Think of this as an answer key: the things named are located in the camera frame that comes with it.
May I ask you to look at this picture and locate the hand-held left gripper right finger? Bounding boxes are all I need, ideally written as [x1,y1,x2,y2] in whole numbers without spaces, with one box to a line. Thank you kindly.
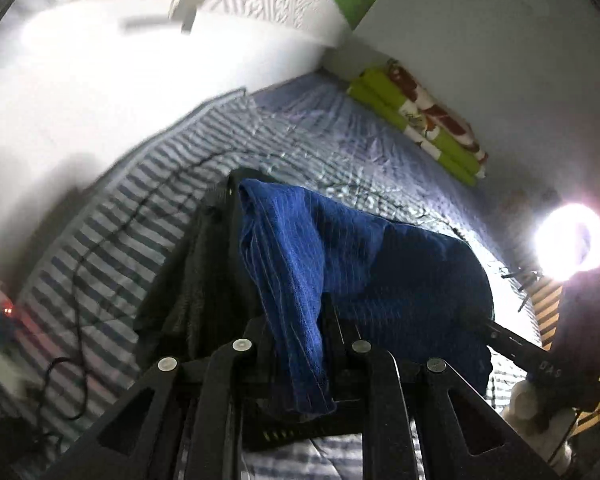
[324,305,546,480]

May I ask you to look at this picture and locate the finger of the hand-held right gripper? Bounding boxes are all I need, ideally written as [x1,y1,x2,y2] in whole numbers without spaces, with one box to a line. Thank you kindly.
[460,311,537,369]

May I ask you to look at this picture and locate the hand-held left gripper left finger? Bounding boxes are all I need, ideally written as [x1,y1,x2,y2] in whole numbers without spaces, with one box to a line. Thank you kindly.
[45,316,282,480]

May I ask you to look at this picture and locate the blue shorts with black waistband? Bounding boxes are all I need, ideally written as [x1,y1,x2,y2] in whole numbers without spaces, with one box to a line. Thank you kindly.
[237,177,496,417]

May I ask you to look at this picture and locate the person's right hand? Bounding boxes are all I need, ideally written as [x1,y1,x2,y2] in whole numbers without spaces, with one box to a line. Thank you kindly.
[502,380,577,467]

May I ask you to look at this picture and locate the black cloth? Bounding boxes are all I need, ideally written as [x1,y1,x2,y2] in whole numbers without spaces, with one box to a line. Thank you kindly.
[134,167,341,453]

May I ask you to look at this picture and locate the striped bed sheet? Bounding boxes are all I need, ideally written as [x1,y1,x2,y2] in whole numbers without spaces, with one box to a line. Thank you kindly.
[0,87,526,480]

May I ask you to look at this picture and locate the white box with red light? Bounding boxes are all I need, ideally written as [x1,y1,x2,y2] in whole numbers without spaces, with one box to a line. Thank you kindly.
[0,285,37,397]

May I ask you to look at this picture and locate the folded green floral blanket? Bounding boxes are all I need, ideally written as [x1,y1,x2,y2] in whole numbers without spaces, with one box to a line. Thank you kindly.
[346,59,490,188]

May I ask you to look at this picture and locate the ring light stand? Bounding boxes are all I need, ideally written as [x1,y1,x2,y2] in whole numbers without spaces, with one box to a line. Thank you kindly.
[499,266,545,313]

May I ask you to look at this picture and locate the black cable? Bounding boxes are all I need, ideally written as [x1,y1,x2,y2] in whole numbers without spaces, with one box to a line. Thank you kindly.
[27,150,241,423]

